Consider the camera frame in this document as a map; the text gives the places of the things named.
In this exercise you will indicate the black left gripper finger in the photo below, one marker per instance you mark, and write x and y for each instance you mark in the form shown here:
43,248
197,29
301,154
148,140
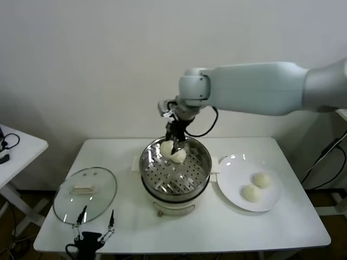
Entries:
110,222
79,219

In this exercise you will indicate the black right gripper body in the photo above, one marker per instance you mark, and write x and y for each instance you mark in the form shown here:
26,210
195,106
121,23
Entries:
177,130

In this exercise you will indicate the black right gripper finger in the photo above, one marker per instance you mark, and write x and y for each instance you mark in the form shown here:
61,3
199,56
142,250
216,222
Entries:
176,146
168,135

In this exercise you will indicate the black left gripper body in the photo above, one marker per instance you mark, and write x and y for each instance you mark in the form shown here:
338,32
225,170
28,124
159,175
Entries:
88,242

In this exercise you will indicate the white steamed baozi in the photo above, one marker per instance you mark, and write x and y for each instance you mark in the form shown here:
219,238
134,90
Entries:
180,157
166,149
262,180
251,193

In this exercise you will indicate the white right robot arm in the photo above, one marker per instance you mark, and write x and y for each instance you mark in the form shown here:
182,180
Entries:
257,84

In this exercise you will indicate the perforated steel steamer basket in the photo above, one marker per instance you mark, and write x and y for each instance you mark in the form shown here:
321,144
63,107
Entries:
151,168

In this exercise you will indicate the white electric cooker pot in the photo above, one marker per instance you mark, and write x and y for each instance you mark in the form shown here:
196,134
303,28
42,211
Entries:
173,206

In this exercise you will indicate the white round plate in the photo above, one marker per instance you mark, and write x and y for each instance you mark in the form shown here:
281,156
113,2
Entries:
233,173

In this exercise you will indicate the white side table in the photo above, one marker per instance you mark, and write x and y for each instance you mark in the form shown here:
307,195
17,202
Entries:
27,149

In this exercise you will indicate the small black device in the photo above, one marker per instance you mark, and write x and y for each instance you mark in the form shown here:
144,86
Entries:
3,159

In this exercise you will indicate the black metal frame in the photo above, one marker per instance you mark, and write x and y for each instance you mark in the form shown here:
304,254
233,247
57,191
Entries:
340,201

